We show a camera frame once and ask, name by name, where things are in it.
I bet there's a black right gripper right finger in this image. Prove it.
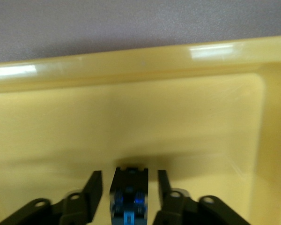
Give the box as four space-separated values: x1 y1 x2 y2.
153 170 251 225

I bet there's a yellow mushroom push button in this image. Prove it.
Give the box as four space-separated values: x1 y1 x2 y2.
109 166 149 225

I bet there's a yellow plastic tray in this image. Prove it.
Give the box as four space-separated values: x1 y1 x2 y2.
0 35 281 225

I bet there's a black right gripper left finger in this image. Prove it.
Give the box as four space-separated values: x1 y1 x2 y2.
0 170 103 225

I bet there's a brown table mat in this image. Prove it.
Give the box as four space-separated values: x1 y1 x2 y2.
0 0 281 65

